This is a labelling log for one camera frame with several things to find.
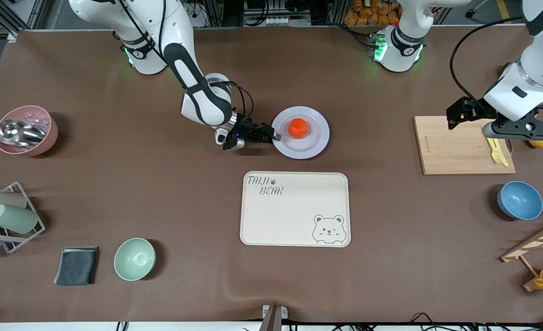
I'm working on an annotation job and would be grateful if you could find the pale green cup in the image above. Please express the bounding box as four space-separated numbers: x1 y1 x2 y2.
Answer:
0 204 40 234

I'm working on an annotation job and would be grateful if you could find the orange fruit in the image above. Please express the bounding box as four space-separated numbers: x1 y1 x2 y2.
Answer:
288 118 310 139

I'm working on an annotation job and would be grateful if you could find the bag of orange buns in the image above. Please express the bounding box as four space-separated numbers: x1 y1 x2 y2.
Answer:
344 0 401 26

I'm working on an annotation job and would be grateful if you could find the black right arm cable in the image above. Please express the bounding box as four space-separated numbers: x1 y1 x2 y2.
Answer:
209 80 255 122

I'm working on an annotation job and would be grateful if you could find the wooden cutting board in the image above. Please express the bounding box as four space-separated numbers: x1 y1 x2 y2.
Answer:
413 115 516 176

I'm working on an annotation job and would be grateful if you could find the white round plate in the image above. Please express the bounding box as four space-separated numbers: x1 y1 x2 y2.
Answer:
271 106 330 160

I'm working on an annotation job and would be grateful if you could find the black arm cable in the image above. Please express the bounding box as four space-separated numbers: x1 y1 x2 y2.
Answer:
449 17 525 108
209 80 255 122

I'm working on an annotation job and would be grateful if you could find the beige cup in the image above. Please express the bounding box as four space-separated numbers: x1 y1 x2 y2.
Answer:
0 191 28 212

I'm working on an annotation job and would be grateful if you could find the dark grey folded cloth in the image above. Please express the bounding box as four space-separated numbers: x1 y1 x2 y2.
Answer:
53 246 100 286

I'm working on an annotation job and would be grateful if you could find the metal table clamp bracket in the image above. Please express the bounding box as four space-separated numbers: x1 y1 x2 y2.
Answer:
259 304 288 331

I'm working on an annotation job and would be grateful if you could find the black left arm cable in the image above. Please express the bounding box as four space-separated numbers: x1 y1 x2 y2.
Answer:
449 17 525 108

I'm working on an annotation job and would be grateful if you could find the metal scoop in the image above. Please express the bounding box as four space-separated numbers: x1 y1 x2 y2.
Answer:
0 120 46 148

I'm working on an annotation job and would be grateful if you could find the cream bear print tray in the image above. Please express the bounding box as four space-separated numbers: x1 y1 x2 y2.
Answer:
240 171 351 248

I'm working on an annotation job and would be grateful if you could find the white connector box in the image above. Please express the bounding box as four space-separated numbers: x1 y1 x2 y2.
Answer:
244 14 311 27

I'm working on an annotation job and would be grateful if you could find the pale green bowl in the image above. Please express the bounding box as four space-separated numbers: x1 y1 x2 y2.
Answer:
113 238 157 281

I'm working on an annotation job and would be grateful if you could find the white power strip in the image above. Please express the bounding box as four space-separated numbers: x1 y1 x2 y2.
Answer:
187 0 210 28

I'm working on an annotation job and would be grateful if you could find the wooden peg rack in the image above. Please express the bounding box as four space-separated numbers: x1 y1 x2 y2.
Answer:
500 216 543 292

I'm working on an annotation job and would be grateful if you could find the grey wire cup rack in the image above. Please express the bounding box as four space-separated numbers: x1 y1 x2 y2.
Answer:
0 182 46 254

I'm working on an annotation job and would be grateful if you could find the blue bowl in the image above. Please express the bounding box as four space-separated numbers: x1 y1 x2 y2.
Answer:
497 181 543 221

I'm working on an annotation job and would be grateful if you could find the pink bowl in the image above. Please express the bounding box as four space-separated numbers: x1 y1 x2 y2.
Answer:
0 105 59 157

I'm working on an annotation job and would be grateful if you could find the aluminium frame profile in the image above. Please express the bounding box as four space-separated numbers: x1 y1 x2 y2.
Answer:
0 0 65 42

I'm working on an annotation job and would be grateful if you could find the yellow plastic fork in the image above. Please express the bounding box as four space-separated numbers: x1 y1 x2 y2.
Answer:
486 138 503 166

